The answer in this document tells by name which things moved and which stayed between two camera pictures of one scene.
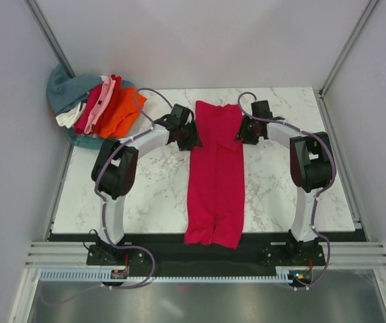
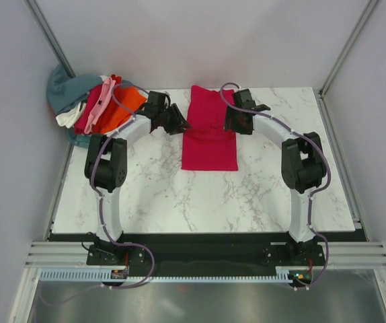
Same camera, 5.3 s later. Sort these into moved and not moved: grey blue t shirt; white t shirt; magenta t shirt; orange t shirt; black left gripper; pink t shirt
Moved: black left gripper; magenta t shirt
Not moved: grey blue t shirt; white t shirt; pink t shirt; orange t shirt
